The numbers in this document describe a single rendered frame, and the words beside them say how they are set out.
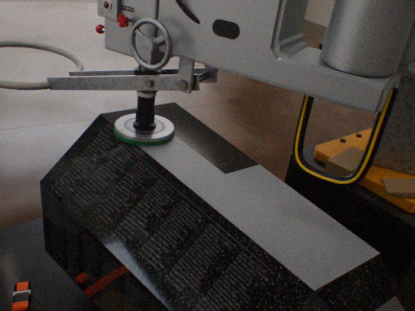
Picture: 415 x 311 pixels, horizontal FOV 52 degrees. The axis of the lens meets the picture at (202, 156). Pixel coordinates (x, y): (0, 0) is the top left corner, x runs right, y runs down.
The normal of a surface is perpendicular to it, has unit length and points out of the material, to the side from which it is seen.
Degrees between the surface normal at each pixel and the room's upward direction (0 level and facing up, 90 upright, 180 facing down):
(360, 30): 90
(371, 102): 90
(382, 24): 90
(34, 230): 0
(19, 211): 0
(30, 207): 0
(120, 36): 90
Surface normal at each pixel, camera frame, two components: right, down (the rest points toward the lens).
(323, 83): -0.52, 0.36
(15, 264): 0.11, -0.87
